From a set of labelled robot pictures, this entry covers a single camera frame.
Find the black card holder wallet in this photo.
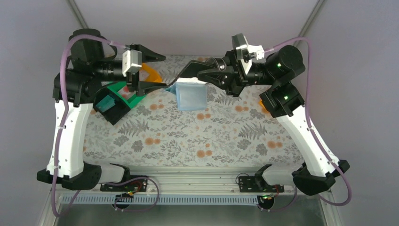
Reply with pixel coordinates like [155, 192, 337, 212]
[162, 60, 215, 112]

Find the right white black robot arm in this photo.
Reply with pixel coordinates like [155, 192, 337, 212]
[196, 45, 350, 195]

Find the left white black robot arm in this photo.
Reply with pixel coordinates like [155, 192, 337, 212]
[36, 29, 167, 191]

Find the teal card in black bin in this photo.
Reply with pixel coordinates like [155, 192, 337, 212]
[95, 95, 115, 113]

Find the orange bin back left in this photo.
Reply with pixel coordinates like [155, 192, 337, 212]
[139, 63, 162, 82]

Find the orange bin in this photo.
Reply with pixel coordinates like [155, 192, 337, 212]
[139, 63, 162, 82]
[258, 99, 270, 115]

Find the green bin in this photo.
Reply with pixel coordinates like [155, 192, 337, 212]
[107, 81, 145, 109]

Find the black bin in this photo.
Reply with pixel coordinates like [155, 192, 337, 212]
[93, 88, 131, 125]

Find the orange bin right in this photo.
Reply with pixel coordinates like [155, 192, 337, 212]
[258, 99, 270, 115]

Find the floral patterned table mat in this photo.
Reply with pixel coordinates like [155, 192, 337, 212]
[82, 54, 308, 168]

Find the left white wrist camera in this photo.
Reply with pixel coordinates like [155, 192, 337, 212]
[122, 50, 142, 77]

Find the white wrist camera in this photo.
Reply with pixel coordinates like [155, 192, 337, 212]
[231, 33, 265, 75]
[122, 50, 142, 77]

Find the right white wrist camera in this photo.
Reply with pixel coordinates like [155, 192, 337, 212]
[231, 33, 265, 75]

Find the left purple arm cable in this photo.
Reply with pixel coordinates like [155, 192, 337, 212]
[50, 34, 160, 218]

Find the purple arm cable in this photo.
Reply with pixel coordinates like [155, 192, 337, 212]
[257, 37, 353, 213]
[50, 34, 160, 218]

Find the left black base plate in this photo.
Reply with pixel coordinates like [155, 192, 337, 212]
[100, 178, 148, 193]

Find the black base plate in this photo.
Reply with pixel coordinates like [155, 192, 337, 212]
[100, 178, 148, 193]
[236, 176, 285, 193]

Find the aluminium rail frame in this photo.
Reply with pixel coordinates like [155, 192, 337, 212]
[39, 167, 342, 226]

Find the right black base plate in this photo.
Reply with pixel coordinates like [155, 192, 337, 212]
[236, 176, 285, 193]

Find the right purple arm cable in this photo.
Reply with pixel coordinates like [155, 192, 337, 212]
[257, 37, 353, 213]

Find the grey slotted cable duct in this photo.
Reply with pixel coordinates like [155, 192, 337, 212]
[73, 194, 258, 206]

